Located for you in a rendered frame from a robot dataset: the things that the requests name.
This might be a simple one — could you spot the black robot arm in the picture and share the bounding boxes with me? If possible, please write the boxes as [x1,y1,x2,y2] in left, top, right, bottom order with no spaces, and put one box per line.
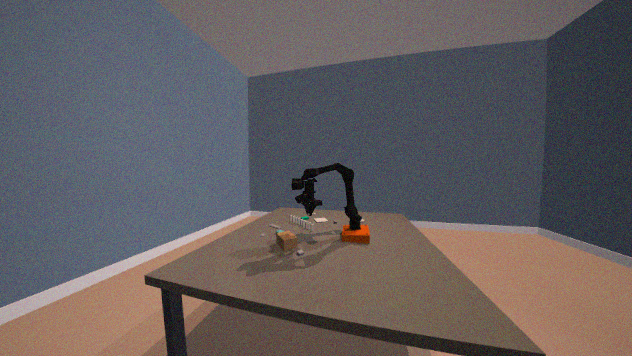
[292,163,362,230]

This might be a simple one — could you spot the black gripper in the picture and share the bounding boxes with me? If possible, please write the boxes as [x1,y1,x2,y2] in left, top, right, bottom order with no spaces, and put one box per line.
[301,189,322,216]

